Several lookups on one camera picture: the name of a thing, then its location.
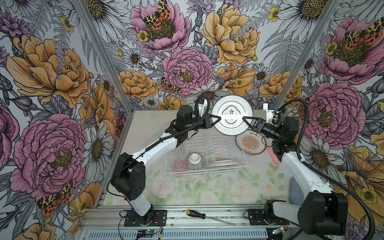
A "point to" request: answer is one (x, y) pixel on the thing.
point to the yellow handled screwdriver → (202, 216)
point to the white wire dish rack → (206, 150)
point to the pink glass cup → (179, 166)
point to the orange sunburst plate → (251, 142)
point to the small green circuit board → (150, 231)
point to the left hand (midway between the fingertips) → (221, 122)
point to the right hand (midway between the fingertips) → (242, 122)
